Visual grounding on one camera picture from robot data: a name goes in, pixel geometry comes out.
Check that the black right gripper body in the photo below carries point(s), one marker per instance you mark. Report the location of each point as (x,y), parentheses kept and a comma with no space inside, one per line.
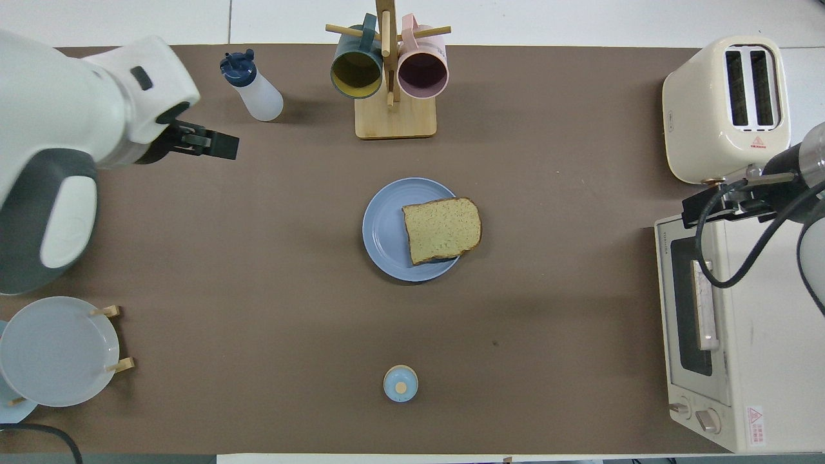
(786,187)

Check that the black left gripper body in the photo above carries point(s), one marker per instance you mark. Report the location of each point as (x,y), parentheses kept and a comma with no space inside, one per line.
(171,138)

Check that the clear bottle with navy cap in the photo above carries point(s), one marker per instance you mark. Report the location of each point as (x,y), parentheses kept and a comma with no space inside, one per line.
(261,100)

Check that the brown bread slice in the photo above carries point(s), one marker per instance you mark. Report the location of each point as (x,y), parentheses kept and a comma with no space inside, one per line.
(441,229)

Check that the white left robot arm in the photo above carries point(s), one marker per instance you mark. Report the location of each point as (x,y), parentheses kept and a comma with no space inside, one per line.
(58,116)

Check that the wooden plate rack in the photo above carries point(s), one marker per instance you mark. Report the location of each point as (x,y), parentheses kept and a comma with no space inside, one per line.
(122,365)

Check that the grey round plate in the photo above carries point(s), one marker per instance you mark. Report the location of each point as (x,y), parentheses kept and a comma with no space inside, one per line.
(58,351)

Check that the light blue round plate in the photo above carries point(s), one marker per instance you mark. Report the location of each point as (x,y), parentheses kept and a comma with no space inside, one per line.
(13,414)

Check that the cream two-slot toaster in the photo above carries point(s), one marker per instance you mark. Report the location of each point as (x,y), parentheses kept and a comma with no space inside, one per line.
(702,116)

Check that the brown table mat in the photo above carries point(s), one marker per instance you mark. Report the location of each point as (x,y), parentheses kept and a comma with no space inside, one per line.
(258,258)

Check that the dark teal mug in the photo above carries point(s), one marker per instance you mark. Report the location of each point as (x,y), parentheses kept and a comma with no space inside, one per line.
(356,74)

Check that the wooden mug rack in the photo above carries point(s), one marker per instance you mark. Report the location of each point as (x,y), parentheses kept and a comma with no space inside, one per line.
(394,119)

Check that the white toaster oven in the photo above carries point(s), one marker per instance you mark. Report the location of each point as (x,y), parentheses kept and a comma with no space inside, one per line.
(767,374)

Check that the pink mug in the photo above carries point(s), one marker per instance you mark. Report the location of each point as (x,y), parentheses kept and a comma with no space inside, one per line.
(422,74)

